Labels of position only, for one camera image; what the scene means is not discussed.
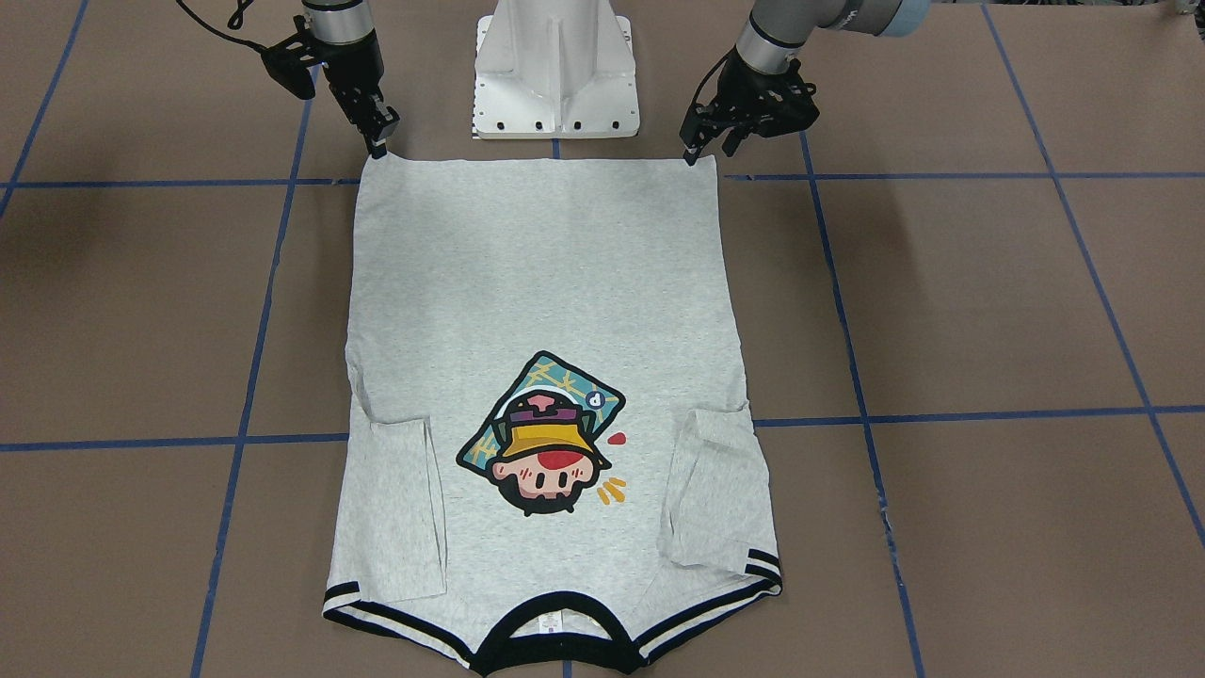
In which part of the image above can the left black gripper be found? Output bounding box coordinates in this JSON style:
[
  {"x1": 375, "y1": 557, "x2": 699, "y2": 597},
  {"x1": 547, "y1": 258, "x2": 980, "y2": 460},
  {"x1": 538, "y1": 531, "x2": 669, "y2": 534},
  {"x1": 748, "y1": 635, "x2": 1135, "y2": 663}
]
[{"x1": 680, "y1": 52, "x2": 819, "y2": 167}]

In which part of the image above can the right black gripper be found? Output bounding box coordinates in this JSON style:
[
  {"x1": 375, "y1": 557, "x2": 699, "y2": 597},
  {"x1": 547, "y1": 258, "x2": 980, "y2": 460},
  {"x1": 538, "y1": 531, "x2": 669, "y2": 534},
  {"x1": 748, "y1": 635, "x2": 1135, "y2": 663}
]
[{"x1": 327, "y1": 39, "x2": 400, "y2": 159}]

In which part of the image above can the grey cartoon print t-shirt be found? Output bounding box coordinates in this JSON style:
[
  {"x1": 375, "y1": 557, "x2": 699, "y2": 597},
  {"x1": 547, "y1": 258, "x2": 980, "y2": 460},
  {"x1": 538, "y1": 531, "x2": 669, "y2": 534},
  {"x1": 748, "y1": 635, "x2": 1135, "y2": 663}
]
[{"x1": 322, "y1": 154, "x2": 782, "y2": 676}]

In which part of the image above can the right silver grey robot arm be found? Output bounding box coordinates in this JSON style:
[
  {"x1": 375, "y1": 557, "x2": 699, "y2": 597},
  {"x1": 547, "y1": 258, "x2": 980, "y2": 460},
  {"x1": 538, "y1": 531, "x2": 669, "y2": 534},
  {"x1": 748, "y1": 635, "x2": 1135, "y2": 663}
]
[{"x1": 302, "y1": 1, "x2": 400, "y2": 159}]

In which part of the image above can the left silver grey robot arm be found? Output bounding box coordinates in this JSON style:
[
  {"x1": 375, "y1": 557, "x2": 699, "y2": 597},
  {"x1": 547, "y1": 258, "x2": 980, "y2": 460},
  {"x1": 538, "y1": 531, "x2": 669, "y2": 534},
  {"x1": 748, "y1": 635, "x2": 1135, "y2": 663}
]
[{"x1": 678, "y1": 1, "x2": 931, "y2": 166}]

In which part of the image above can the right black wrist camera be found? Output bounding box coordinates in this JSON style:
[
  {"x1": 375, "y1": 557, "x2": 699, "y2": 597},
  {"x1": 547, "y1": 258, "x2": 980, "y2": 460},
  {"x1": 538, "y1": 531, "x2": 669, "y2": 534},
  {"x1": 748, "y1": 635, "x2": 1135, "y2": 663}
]
[{"x1": 260, "y1": 25, "x2": 321, "y2": 102}]

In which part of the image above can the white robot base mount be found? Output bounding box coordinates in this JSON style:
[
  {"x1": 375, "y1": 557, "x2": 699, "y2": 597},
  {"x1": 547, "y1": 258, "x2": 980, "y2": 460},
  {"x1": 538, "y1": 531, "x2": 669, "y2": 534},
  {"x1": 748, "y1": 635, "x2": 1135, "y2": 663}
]
[{"x1": 471, "y1": 1, "x2": 641, "y2": 140}]

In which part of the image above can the black braided cable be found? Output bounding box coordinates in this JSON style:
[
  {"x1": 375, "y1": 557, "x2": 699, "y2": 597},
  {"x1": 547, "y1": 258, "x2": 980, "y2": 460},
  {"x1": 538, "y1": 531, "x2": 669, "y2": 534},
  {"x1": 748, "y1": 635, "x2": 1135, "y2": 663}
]
[{"x1": 174, "y1": 0, "x2": 307, "y2": 57}]

